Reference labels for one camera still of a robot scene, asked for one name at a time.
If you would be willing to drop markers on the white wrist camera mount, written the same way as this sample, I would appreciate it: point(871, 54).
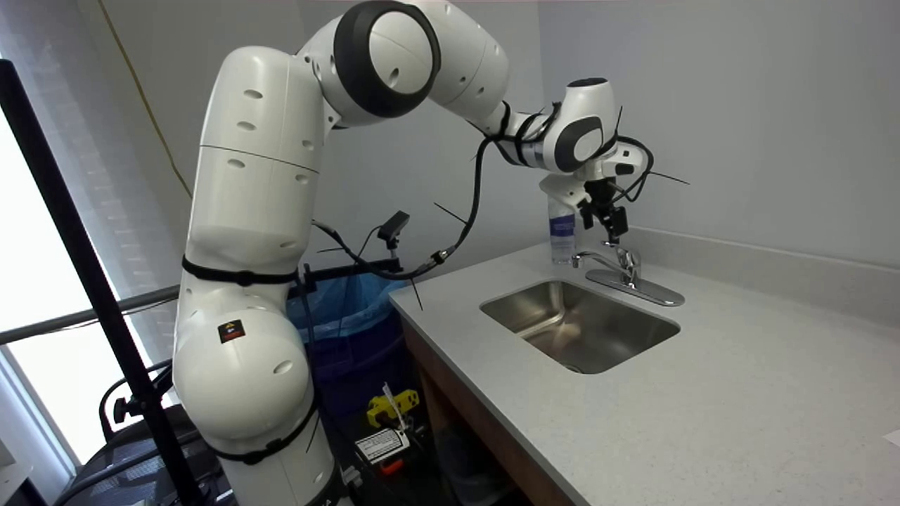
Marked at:
point(564, 186)

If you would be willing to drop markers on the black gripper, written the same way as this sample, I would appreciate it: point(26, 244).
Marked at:
point(602, 199)

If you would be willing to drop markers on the dark window rail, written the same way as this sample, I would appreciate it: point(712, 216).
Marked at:
point(58, 324)

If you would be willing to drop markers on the yellow tool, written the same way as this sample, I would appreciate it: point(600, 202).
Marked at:
point(394, 408)

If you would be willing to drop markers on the clear plastic water bottle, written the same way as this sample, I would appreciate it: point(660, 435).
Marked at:
point(562, 235)

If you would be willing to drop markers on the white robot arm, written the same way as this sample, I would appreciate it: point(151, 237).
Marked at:
point(255, 186)

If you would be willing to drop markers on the black clamp mount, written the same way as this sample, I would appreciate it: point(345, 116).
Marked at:
point(394, 227)

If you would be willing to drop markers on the wooden counter cabinet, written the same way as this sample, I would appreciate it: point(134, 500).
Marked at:
point(487, 431)

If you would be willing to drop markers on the stainless steel sink basin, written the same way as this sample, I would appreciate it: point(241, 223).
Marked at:
point(581, 327)

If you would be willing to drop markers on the black cart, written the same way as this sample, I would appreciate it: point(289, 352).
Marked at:
point(123, 459)

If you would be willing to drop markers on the blue trash bin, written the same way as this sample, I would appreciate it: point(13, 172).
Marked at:
point(353, 327)

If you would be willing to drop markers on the black stand pole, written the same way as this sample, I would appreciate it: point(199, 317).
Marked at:
point(74, 244)

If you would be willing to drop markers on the chrome sink faucet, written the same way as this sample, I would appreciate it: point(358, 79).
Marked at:
point(632, 275)

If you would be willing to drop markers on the white labelled box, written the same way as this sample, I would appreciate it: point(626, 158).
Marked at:
point(383, 446)

